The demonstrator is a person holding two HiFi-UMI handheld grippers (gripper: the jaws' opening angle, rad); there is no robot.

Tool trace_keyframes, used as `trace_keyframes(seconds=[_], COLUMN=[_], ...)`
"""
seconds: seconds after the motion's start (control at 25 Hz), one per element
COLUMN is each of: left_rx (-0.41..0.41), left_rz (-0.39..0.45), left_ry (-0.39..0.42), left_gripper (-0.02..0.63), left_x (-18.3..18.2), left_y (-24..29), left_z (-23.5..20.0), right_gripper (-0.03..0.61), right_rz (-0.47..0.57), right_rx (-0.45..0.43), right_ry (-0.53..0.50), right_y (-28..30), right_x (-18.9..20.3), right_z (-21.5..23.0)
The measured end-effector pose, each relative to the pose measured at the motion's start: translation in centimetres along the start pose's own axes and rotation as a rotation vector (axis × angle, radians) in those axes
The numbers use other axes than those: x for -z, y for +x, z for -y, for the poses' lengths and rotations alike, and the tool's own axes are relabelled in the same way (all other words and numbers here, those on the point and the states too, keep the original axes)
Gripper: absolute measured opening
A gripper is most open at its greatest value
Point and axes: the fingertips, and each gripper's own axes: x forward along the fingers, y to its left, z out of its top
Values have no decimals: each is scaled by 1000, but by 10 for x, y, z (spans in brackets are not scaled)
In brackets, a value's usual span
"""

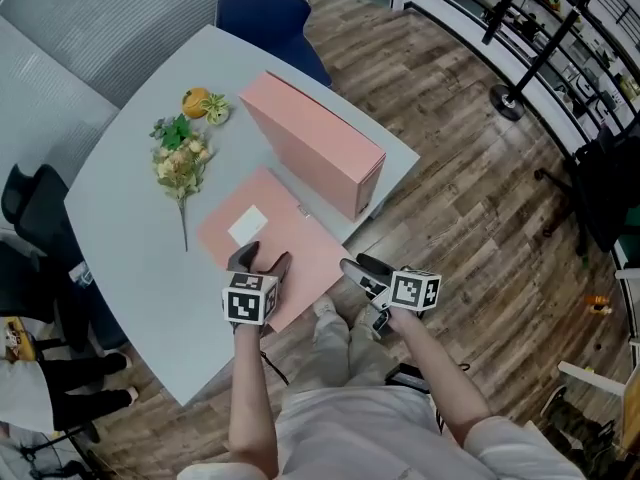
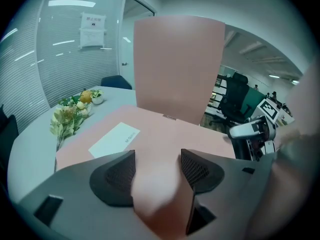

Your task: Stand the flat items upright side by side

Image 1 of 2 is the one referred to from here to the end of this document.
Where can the black and green office chair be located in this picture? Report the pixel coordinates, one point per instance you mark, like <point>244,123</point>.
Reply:
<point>605,198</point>

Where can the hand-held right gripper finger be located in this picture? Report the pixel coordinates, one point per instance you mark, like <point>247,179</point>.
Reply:
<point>377,264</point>
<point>367,280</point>

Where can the black device with screen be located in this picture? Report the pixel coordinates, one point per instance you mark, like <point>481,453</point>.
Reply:
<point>407,378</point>

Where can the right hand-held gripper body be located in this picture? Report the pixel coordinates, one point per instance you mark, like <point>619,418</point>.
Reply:
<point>412,290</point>

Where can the artificial flower bouquet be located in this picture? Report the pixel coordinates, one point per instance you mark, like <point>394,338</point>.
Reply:
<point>182,168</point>

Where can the dark blue chair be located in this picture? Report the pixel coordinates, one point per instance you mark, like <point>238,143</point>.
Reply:
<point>270,23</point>

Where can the clear plastic water bottle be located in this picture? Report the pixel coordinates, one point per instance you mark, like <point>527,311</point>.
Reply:
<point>81,274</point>

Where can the orange pumpkin ornament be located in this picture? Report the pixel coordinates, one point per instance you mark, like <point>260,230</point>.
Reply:
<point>194,103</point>

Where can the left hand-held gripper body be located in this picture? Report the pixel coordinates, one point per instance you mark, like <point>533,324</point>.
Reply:
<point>250,300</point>

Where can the person's right forearm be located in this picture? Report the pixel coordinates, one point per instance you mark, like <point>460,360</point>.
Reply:
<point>440,388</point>

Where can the person's left forearm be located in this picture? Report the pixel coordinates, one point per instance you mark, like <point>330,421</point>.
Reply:
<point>252,398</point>

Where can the person's white shirt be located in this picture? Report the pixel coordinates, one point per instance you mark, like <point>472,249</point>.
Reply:
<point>360,438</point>

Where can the black coat rack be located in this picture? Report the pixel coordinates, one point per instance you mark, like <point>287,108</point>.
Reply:
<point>545,43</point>

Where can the wooden desk with white frame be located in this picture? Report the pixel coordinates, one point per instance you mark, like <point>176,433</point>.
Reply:
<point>590,375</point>

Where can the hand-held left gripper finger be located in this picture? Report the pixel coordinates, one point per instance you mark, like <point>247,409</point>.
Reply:
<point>282,268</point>
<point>245,258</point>

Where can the person's white right shoe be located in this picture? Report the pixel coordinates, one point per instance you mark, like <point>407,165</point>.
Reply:
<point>362,320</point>

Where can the plain-faced pink file box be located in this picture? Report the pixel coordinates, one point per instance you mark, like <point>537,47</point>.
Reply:
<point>310,138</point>

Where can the round yellow table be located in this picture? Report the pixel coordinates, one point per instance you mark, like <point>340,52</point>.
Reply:
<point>15,340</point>

